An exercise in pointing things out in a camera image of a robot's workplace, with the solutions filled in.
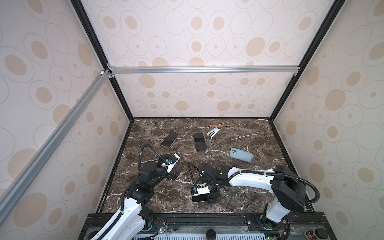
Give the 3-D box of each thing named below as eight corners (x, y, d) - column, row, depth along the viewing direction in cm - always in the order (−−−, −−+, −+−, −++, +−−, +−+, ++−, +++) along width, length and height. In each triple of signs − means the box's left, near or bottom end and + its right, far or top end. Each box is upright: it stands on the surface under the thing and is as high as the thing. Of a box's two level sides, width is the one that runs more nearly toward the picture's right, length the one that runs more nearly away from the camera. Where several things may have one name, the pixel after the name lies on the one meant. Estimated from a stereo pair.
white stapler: (207, 135, 112) (207, 132, 109) (215, 128, 116) (215, 126, 114) (211, 138, 110) (212, 136, 108) (219, 131, 114) (220, 129, 112)
